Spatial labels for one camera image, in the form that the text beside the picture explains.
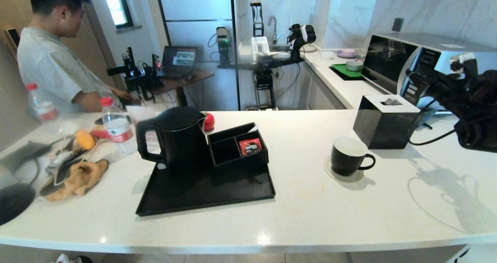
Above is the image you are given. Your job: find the black electric kettle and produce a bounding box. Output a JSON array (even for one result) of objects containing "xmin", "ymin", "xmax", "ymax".
[{"xmin": 135, "ymin": 106, "xmax": 208, "ymax": 181}]

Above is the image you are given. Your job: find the clear water bottle red cap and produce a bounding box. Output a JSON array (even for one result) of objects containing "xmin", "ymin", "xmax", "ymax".
[{"xmin": 26, "ymin": 83, "xmax": 59, "ymax": 123}]

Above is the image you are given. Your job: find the silver microwave oven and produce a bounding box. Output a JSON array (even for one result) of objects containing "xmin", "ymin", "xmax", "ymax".
[{"xmin": 363, "ymin": 33, "xmax": 497, "ymax": 111}]

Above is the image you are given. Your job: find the black tissue box white lid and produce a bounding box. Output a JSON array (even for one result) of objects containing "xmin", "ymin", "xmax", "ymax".
[{"xmin": 353, "ymin": 95, "xmax": 422, "ymax": 150}]

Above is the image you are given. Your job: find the black tray under mat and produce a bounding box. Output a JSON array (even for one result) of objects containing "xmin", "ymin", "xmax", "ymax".
[{"xmin": 329, "ymin": 66, "xmax": 365, "ymax": 81}]

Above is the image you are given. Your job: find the green mat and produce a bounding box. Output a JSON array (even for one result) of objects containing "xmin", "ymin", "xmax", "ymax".
[{"xmin": 331, "ymin": 63, "xmax": 363, "ymax": 78}]

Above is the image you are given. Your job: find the white kitchen cabinet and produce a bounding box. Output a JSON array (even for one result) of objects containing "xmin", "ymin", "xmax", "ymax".
[{"xmin": 303, "ymin": 63, "xmax": 346, "ymax": 110}]

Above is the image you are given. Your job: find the black mug white inside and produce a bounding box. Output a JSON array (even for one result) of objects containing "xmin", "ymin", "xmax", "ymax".
[{"xmin": 331, "ymin": 137, "xmax": 376, "ymax": 176}]

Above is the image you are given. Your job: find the round clear coaster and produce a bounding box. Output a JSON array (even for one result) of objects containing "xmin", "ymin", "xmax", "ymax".
[{"xmin": 323, "ymin": 155, "xmax": 364, "ymax": 183}]

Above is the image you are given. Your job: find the chrome kitchen faucet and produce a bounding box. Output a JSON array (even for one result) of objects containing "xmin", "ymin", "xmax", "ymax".
[{"xmin": 268, "ymin": 16, "xmax": 278, "ymax": 45}]

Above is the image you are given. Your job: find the black centre stand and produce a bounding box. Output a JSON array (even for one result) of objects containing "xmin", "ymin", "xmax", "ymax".
[{"xmin": 250, "ymin": 0, "xmax": 277, "ymax": 110}]

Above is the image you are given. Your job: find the translucent white box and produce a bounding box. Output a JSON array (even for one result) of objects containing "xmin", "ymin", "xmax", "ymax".
[{"xmin": 252, "ymin": 36, "xmax": 271, "ymax": 56}]

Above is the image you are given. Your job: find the red instant coffee sachet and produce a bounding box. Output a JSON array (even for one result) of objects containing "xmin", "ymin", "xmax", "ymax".
[{"xmin": 238, "ymin": 138, "xmax": 262, "ymax": 156}]

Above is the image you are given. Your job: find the black compartment organizer box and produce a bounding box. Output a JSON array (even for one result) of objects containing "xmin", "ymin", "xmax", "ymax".
[{"xmin": 207, "ymin": 122, "xmax": 269, "ymax": 178}]

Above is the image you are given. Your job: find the black device with green light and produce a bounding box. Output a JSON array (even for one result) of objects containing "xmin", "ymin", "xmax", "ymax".
[{"xmin": 215, "ymin": 26, "xmax": 231, "ymax": 66}]

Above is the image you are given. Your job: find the brown wooden desk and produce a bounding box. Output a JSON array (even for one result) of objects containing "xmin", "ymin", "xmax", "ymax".
[{"xmin": 149, "ymin": 69, "xmax": 215, "ymax": 112}]

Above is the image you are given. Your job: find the black rectangular serving tray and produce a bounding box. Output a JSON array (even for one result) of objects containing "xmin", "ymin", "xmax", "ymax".
[{"xmin": 135, "ymin": 160, "xmax": 276, "ymax": 217}]

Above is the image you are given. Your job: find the grey white refrigerator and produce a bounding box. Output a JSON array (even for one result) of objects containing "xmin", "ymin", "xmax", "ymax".
[{"xmin": 155, "ymin": 0, "xmax": 239, "ymax": 111}]

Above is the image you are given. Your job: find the black open laptop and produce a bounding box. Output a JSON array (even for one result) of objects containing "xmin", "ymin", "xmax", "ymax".
[{"xmin": 157, "ymin": 46, "xmax": 197, "ymax": 78}]

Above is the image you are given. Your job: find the clear water bottle red label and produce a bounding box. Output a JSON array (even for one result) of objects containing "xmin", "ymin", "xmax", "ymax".
[{"xmin": 100, "ymin": 97, "xmax": 137, "ymax": 156}]

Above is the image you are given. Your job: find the dark framed window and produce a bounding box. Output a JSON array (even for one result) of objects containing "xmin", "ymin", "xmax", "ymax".
[{"xmin": 100, "ymin": 0, "xmax": 134, "ymax": 30}]

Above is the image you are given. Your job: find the red mesh pouch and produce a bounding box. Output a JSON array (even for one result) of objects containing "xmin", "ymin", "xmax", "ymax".
[{"xmin": 91, "ymin": 126, "xmax": 113, "ymax": 140}]

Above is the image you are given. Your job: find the orange oval toy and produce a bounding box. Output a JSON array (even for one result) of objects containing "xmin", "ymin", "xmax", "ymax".
[{"xmin": 75, "ymin": 130, "xmax": 96, "ymax": 151}]

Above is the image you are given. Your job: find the man in grey shirt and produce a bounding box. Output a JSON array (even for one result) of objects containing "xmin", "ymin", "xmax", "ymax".
[{"xmin": 17, "ymin": 0, "xmax": 134, "ymax": 113}]

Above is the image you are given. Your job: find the black round kettle base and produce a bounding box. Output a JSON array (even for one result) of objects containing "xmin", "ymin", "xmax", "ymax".
[{"xmin": 0, "ymin": 183, "xmax": 37, "ymax": 225}]

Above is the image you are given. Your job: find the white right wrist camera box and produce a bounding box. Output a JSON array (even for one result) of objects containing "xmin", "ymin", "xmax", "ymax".
[{"xmin": 450, "ymin": 53, "xmax": 477, "ymax": 74}]

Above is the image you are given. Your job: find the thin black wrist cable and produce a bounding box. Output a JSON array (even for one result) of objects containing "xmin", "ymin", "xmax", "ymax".
[{"xmin": 408, "ymin": 116, "xmax": 497, "ymax": 146}]

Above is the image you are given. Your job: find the black strap tangle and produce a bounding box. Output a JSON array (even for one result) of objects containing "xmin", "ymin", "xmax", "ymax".
[{"xmin": 41, "ymin": 145, "xmax": 97, "ymax": 197}]

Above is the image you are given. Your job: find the black door lock handle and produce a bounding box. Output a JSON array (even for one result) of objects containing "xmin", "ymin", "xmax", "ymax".
[{"xmin": 5, "ymin": 28, "xmax": 22, "ymax": 56}]

